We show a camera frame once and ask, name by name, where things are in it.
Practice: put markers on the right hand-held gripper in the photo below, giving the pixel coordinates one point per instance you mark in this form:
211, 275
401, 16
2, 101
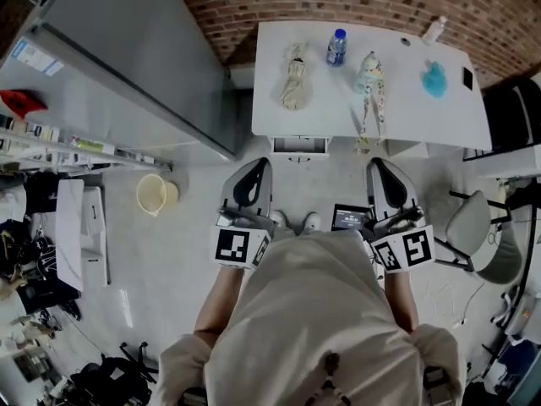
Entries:
412, 248

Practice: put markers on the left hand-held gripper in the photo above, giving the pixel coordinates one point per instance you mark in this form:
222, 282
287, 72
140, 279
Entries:
247, 250

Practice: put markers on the white desk drawer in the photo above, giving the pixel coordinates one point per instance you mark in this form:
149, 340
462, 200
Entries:
300, 145

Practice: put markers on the person's right forearm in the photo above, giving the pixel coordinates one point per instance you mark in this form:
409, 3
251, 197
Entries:
401, 303

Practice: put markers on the person's left forearm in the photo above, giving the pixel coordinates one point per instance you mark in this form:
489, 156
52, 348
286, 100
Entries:
220, 303

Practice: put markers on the white drawer unit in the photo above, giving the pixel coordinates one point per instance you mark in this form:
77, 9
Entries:
95, 235

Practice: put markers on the white desk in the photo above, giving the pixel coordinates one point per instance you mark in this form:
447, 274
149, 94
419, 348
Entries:
329, 100

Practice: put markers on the person's white left shoe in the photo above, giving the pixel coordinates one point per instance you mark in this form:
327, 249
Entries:
279, 219

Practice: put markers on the person's white shoe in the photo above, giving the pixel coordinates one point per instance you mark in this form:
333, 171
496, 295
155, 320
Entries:
279, 219
311, 221

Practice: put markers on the grey office chair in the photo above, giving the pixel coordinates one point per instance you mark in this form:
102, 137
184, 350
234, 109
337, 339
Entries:
469, 222

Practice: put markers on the person's white right shoe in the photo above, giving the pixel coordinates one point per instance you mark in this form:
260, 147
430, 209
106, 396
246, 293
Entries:
311, 221

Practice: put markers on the black tablet screen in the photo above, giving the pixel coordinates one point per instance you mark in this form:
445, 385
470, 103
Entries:
347, 218

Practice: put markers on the person's beige shirt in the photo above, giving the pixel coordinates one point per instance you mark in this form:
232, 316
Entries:
313, 311

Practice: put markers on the yellow plastic wastebasket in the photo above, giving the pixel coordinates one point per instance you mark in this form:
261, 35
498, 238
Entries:
154, 193

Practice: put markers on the white chair base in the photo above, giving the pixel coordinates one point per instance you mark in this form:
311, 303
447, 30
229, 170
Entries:
517, 311

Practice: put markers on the blue fluffy cloth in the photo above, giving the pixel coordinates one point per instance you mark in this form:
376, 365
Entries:
435, 80

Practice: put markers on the beige folded cloth bag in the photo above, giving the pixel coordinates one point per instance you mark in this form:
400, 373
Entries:
293, 87

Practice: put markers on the small black phone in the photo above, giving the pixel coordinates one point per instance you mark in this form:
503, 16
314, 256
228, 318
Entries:
467, 78

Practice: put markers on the black office chair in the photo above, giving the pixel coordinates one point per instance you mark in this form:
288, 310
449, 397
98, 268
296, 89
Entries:
110, 379

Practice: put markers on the metal shelf with supplies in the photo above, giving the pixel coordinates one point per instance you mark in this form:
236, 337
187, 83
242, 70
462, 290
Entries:
63, 146

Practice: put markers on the blue plastic drink bottle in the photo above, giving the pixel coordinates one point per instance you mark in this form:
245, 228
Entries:
337, 49

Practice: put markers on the clear plastic bottle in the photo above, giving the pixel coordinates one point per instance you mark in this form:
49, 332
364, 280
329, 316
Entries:
434, 31

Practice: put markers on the grey metal cabinet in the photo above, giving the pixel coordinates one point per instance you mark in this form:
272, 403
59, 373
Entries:
139, 57

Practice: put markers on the red bag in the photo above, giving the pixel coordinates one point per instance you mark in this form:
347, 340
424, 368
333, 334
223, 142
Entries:
19, 102

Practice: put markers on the white and blue label sticker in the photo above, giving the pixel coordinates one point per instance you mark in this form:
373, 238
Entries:
38, 59

